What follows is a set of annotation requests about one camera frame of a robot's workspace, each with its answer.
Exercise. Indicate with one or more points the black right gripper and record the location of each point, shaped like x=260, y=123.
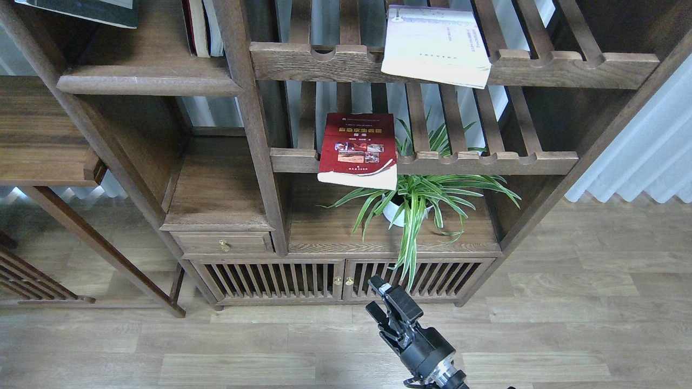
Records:
x=424, y=352

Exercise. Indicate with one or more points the green grey cover book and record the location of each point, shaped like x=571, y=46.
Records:
x=122, y=14

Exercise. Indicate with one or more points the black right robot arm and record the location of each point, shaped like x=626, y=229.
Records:
x=456, y=381

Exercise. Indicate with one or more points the white plant pot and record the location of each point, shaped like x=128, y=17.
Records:
x=395, y=213

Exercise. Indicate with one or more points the green spider plant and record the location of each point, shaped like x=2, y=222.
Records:
x=453, y=191

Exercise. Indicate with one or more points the red cover book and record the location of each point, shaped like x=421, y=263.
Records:
x=359, y=150

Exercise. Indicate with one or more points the large wooden bookshelf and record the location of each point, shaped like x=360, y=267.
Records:
x=226, y=148

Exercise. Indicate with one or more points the white cover book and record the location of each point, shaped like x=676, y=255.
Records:
x=435, y=44

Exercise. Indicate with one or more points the white curtain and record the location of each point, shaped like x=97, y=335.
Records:
x=652, y=154

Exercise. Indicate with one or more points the beige upright book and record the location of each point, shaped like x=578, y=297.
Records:
x=199, y=29

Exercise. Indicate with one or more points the dark red upright book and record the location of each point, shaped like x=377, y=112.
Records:
x=188, y=26

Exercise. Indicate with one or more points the wooden side table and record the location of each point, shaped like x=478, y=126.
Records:
x=42, y=148

